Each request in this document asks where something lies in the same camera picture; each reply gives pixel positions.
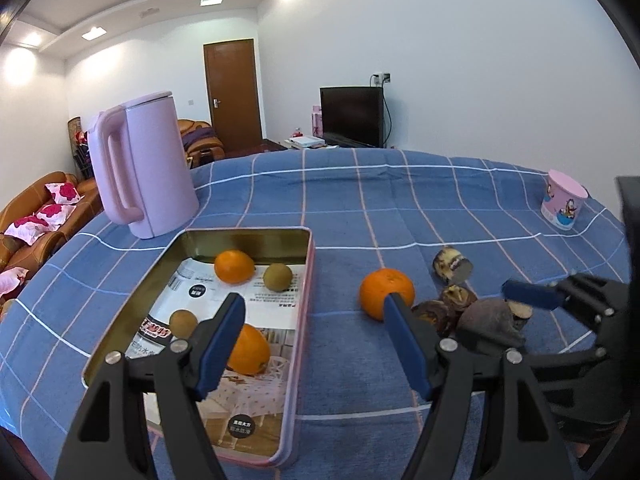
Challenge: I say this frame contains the large purple round beet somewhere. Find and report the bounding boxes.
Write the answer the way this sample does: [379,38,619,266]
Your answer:
[456,298,525,354]

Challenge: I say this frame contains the orange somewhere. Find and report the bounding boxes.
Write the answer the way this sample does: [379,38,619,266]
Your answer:
[227,324,271,376]
[214,249,255,285]

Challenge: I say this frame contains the small brown kiwi fruit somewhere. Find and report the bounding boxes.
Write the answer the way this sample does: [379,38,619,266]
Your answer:
[262,262,294,292]

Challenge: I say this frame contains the small yam piece middle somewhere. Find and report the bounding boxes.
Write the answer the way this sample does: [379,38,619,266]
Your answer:
[439,284,477,313]

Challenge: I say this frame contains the pink cartoon mug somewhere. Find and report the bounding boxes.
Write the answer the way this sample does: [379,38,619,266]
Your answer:
[540,169,588,231]

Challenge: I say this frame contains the printed leaflet in tin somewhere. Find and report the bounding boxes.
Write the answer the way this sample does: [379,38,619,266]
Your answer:
[126,258,306,462]

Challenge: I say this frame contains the pink metal tin box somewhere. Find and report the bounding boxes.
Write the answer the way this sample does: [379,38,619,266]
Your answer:
[82,226,314,468]

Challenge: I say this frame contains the orange mandarin at back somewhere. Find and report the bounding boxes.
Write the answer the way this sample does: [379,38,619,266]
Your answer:
[359,268,416,322]

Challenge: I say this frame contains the blue checked tablecloth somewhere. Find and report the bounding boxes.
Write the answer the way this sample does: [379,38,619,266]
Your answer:
[1,148,629,479]

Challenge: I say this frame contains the brown leather sofa left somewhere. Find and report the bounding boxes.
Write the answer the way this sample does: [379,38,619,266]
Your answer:
[1,171,102,278]

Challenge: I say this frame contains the brown leather sofa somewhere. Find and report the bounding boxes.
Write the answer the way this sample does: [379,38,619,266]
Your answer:
[1,171,102,278]
[178,119,226,168]

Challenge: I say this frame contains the pink floral cushion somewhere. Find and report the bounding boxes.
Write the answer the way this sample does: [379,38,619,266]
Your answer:
[3,204,76,246]
[46,182,82,206]

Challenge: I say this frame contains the black television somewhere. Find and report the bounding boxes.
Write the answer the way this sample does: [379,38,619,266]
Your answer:
[320,86,384,148]

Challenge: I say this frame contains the tv stand with clutter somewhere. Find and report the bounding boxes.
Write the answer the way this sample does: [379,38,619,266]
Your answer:
[279,131,336,151]

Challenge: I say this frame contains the pink electric kettle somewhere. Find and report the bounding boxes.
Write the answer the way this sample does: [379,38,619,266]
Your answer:
[88,91,198,240]

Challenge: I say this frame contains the pink box beside television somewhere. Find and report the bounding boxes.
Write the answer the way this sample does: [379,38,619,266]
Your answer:
[311,105,323,138]

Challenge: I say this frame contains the brown leather sofa far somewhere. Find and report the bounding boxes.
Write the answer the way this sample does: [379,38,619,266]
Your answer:
[178,119,226,168]

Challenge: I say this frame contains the brown wooden door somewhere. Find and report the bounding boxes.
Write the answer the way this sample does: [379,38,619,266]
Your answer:
[203,39,262,152]

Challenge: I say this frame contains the black tv power cable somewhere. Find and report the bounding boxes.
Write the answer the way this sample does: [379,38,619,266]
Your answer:
[380,81,394,149]

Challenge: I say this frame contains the wall socket with plug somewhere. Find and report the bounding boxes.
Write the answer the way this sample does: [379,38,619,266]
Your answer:
[370,73,390,86]

